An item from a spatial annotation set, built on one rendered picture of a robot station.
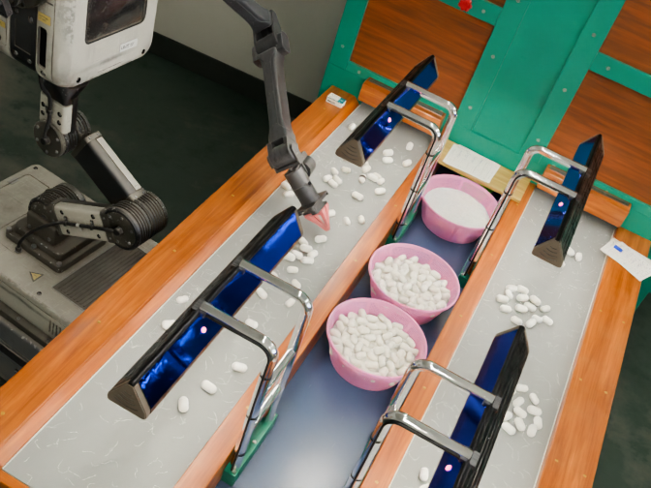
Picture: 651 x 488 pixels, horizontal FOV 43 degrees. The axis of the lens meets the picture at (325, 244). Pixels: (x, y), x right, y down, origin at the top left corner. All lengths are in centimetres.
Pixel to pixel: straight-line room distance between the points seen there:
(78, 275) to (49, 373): 65
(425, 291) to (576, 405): 50
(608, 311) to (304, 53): 209
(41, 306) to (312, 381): 80
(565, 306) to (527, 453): 59
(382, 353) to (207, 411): 50
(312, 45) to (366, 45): 111
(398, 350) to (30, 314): 104
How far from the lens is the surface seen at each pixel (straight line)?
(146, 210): 226
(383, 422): 154
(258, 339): 155
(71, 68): 201
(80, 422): 185
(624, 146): 284
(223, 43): 423
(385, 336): 218
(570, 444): 216
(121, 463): 181
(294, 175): 230
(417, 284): 237
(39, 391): 187
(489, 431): 161
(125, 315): 202
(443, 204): 271
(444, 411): 209
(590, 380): 234
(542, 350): 237
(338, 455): 199
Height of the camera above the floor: 226
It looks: 40 degrees down
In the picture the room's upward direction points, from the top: 20 degrees clockwise
